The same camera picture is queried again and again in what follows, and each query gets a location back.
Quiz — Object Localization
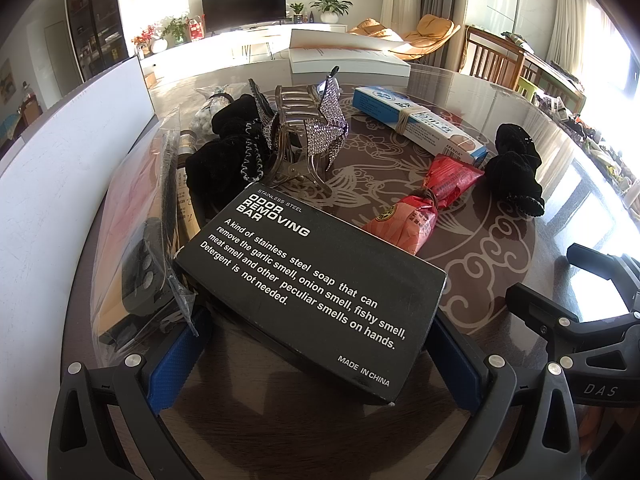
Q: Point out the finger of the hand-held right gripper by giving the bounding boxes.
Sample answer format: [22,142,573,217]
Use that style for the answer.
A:
[504,282,640,376]
[566,242,640,292]

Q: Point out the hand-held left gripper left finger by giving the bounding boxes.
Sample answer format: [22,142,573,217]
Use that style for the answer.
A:
[47,304,214,480]

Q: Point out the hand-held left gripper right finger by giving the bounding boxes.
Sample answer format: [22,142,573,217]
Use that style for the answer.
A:
[426,312,593,480]

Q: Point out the black printed cardboard box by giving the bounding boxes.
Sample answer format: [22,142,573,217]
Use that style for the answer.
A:
[172,187,447,405]

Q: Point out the black device with round buttons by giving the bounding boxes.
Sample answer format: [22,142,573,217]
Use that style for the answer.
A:
[120,217,173,316]

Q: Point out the small black velvet scrunchie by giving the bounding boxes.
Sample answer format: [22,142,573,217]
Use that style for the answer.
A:
[484,122,546,218]

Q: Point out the clutter on side shelf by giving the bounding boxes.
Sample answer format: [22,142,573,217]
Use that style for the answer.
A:
[530,75,640,201]

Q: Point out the red snack packet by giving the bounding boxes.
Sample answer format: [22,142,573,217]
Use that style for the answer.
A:
[362,192,441,256]
[424,154,486,209]

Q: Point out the cream tube with gold band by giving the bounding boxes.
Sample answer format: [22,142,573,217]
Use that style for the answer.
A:
[175,130,212,241]

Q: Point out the clear plastic bag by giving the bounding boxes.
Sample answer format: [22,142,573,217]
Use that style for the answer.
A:
[92,112,201,371]

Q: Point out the wooden slat chair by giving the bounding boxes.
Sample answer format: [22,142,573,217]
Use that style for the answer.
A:
[520,52,586,111]
[462,25,531,91]

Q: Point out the white panel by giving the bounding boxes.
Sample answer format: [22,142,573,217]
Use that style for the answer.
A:
[0,55,171,411]

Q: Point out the bag of white beads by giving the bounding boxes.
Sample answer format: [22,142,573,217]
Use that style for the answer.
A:
[190,85,236,137]

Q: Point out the white sheer curtain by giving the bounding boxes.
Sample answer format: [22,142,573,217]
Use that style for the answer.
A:
[545,0,601,81]

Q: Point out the blue and white toothpaste box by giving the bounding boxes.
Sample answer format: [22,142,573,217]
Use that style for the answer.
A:
[351,86,488,166]

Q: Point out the rhinestone bow hair claw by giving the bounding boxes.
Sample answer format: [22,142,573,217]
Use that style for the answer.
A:
[248,66,351,197]

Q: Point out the orange lounge chair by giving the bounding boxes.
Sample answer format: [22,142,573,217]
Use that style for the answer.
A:
[402,14,462,61]
[347,17,406,43]

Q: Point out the small table with cloth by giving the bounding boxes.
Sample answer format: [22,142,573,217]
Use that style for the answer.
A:
[0,110,26,146]

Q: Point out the white television cabinet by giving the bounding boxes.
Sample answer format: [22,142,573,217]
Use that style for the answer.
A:
[140,22,347,68]

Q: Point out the white cardboard box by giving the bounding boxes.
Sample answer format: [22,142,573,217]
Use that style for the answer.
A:
[287,29,412,78]

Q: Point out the red flowers in white vase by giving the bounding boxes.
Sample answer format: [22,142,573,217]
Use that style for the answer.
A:
[131,25,168,56]

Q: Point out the bushy green potted plant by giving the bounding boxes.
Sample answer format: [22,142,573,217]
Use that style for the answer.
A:
[160,14,191,46]

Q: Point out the dark display cabinet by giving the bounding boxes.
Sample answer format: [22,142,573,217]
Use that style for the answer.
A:
[65,0,126,81]

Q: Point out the black television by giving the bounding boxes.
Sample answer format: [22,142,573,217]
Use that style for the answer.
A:
[201,0,287,33]

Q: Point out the leafy plant in white pot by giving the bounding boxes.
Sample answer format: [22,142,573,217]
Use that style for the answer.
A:
[309,0,353,25]

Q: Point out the black velvet scrunchie with chain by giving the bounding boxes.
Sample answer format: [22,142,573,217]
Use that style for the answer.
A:
[185,92,276,211]

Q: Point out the framed wall picture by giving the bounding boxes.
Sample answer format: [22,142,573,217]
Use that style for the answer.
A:
[0,57,18,98]

